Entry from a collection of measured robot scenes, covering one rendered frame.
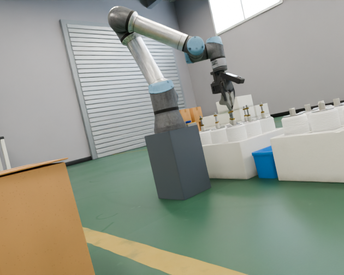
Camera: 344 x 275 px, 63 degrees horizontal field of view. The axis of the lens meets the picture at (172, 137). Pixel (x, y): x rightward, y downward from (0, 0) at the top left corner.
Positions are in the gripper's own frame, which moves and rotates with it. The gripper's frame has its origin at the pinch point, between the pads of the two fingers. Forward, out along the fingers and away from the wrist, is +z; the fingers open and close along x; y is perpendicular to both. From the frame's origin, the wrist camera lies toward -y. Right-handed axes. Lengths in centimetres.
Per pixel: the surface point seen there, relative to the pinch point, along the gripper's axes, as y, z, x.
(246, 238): -40, 34, 60
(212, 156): 13.5, 22.4, 6.2
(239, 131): -3.4, 12.0, 2.6
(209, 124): 217, 12, -230
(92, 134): 491, -19, -161
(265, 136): -8.3, 17.8, -10.4
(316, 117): -42.1, 10.9, 9.4
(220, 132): 8.8, 11.1, 1.8
